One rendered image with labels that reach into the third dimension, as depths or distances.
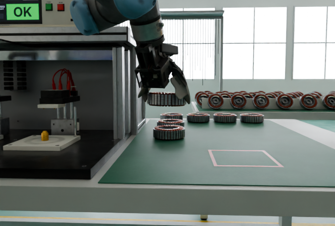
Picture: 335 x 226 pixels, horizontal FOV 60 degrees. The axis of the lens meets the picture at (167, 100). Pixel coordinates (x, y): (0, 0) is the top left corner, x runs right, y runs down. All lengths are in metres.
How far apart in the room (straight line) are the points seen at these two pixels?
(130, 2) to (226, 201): 0.39
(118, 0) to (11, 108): 0.82
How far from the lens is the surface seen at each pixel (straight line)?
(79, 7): 0.60
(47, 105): 0.90
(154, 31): 0.68
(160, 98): 0.77
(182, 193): 0.57
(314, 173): 0.71
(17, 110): 1.21
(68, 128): 0.99
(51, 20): 1.02
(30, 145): 0.84
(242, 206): 0.59
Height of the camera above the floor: 0.95
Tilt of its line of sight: 4 degrees down
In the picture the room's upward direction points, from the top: straight up
